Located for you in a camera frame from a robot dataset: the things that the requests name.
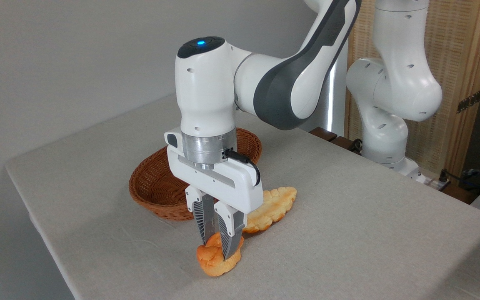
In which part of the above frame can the dark metal hinge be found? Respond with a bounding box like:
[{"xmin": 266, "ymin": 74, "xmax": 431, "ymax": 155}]
[{"xmin": 457, "ymin": 90, "xmax": 480, "ymax": 114}]

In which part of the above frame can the white light strip post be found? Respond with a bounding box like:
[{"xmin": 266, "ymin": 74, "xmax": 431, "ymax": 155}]
[{"xmin": 326, "ymin": 42, "xmax": 350, "ymax": 136}]

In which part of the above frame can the wooden rattan folding screen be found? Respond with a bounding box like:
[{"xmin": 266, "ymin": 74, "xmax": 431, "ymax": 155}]
[{"xmin": 344, "ymin": 0, "xmax": 480, "ymax": 176}]

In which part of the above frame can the dark brown wooden block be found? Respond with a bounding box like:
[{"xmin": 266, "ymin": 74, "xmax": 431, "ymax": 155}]
[
  {"xmin": 309, "ymin": 127, "xmax": 338, "ymax": 142},
  {"xmin": 332, "ymin": 136, "xmax": 356, "ymax": 151}
]

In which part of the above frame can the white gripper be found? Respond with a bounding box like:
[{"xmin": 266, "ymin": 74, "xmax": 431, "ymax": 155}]
[{"xmin": 164, "ymin": 130, "xmax": 264, "ymax": 260}]

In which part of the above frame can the long braided bread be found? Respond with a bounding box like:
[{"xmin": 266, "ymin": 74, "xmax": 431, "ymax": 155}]
[{"xmin": 242, "ymin": 187, "xmax": 298, "ymax": 234}]

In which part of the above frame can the brown wicker basket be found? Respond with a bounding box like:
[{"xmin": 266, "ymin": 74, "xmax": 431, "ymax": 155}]
[{"xmin": 129, "ymin": 127, "xmax": 262, "ymax": 221}]

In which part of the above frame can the round orange bread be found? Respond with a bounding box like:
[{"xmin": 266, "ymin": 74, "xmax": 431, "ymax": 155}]
[{"xmin": 196, "ymin": 232, "xmax": 245, "ymax": 277}]

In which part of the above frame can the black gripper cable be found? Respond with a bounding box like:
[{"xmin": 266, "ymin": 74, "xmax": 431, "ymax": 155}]
[{"xmin": 224, "ymin": 149, "xmax": 262, "ymax": 187}]

